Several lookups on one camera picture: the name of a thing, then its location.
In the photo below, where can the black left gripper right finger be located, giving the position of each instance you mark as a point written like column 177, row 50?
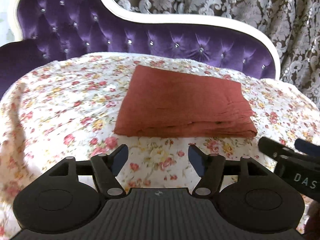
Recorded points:
column 213, row 168

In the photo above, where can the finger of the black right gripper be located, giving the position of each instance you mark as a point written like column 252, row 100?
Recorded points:
column 307, row 147
column 278, row 152

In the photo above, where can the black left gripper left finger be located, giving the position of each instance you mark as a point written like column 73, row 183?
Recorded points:
column 94, row 178

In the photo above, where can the rust red pants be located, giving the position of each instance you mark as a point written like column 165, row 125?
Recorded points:
column 167, row 104

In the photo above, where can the floral bed sheet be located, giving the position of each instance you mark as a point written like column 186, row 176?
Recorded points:
column 69, row 108

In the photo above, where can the brown damask curtain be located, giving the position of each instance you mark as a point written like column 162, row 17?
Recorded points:
column 292, row 26

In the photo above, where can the purple tufted headboard white frame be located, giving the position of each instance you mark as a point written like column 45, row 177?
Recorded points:
column 56, row 30

